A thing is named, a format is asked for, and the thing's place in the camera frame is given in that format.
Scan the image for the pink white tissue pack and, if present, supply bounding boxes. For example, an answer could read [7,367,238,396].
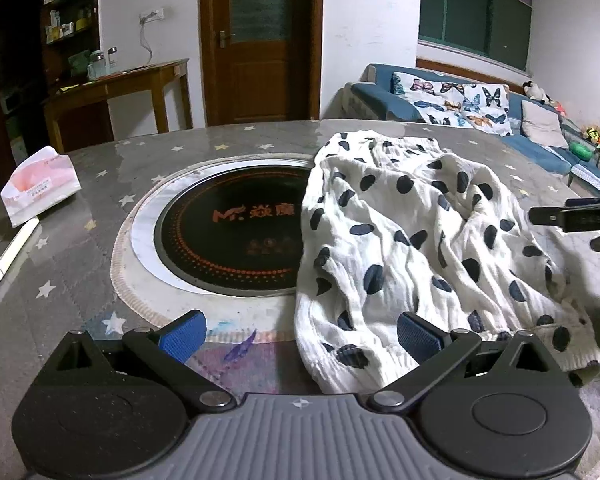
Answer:
[0,146,83,227]

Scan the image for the wooden side table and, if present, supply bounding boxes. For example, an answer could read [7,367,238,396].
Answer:
[42,58,195,153]

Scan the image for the black white plush toy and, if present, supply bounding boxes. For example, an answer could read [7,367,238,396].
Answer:
[522,80,551,104]

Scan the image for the white marker pen red cap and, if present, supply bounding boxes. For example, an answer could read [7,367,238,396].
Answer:
[0,217,40,301]

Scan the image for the black round induction cooktop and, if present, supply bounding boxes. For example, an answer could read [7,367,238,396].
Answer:
[154,166,312,294]

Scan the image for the white polka dot garment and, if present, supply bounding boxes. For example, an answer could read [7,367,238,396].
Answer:
[294,130,600,396]

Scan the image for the grey pillow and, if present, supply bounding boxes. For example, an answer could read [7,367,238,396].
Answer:
[520,100,571,150]

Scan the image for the blue grey sofa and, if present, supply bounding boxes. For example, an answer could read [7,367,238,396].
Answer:
[341,63,600,196]

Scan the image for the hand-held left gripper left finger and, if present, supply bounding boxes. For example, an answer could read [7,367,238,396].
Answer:
[45,310,237,409]

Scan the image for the butterfly printed blanket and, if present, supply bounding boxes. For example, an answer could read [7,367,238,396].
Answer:
[391,71,513,137]

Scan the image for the dark glass window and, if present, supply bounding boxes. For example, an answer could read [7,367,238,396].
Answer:
[417,0,535,72]

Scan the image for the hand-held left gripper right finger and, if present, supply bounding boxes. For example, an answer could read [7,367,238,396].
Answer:
[369,312,567,411]

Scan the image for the dark wooden shelf cabinet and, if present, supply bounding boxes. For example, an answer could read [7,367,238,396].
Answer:
[0,0,101,161]

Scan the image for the brown wooden door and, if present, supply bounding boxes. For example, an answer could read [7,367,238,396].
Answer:
[199,0,325,127]

